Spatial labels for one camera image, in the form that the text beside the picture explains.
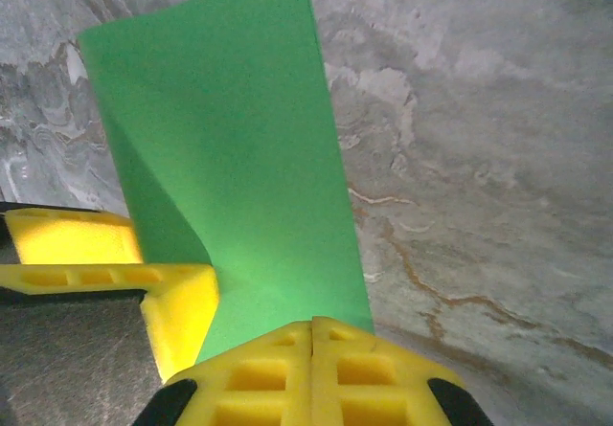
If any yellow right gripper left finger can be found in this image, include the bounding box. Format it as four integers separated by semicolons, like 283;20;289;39
136;320;316;426

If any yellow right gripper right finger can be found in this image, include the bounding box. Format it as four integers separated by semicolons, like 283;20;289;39
310;315;495;426

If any green paper sheet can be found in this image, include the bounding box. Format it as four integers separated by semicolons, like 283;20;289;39
77;0;375;368

